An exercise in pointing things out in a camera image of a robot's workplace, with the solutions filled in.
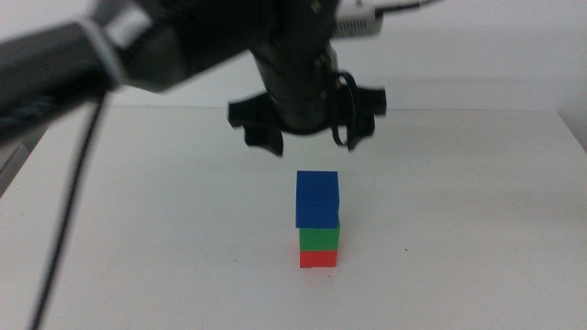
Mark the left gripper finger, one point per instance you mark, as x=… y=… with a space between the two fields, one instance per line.
x=266 y=139
x=363 y=128

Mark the blue cube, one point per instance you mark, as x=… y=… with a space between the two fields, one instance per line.
x=317 y=199

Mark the green cube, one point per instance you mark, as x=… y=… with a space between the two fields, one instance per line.
x=319 y=239

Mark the red cube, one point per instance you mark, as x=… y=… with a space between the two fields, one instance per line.
x=318 y=259

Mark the left black Piper arm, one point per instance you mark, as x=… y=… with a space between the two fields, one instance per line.
x=183 y=41

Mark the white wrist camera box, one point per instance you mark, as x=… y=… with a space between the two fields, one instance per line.
x=357 y=23

